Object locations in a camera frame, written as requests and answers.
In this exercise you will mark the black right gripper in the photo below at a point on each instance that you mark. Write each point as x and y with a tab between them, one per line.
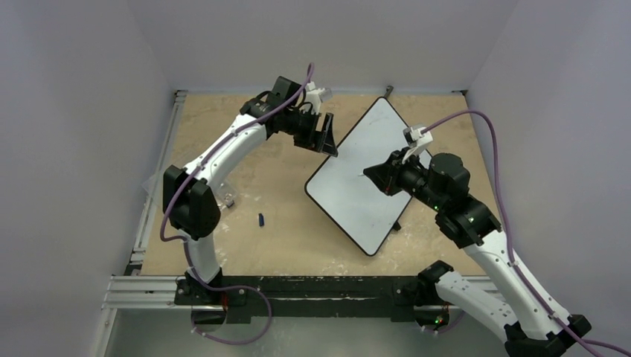
391	175

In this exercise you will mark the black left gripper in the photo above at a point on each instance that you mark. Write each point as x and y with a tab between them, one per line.
318	140

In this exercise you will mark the black framed whiteboard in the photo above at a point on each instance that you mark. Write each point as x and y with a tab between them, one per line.
346	195

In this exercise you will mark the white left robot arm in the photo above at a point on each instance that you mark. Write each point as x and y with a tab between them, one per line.
190	209

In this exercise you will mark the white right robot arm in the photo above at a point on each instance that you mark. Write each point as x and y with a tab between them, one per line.
527	319

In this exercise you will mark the black base beam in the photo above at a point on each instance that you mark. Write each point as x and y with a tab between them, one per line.
397	298

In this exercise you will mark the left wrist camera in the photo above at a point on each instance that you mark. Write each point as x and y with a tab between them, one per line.
317	95

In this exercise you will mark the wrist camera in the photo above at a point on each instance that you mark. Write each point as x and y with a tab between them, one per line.
418	139
317	95

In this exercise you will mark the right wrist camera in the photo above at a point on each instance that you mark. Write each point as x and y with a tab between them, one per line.
418	139

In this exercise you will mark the aluminium frame rail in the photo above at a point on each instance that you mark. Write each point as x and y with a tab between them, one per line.
133	290

